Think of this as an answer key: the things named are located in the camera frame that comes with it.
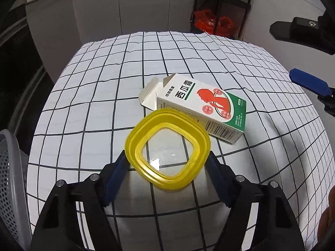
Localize grey kitchen cabinets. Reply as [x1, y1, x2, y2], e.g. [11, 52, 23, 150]
[25, 0, 199, 63]

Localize black steel cooker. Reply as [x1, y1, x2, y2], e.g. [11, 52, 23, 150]
[0, 16, 53, 136]

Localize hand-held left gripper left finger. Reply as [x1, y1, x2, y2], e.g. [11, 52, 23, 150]
[31, 150, 130, 251]

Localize white black checked tablecloth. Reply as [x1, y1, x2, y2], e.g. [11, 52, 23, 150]
[26, 31, 331, 251]

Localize grey perforated basket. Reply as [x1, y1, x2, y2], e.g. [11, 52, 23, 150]
[0, 129, 30, 251]

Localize yellow plastic lid ring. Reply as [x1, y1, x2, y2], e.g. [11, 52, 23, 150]
[124, 109, 211, 189]

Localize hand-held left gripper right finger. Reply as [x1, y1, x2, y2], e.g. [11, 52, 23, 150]
[205, 152, 305, 251]

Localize red plastic bag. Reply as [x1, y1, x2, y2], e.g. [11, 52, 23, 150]
[193, 9, 234, 35]

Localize white green cardboard box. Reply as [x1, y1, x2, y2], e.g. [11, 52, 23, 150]
[138, 74, 248, 144]

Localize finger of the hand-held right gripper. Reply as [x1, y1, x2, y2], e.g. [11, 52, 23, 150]
[290, 68, 335, 115]
[269, 10, 335, 56]

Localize person's right forearm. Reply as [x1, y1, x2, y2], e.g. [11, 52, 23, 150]
[317, 187, 335, 243]

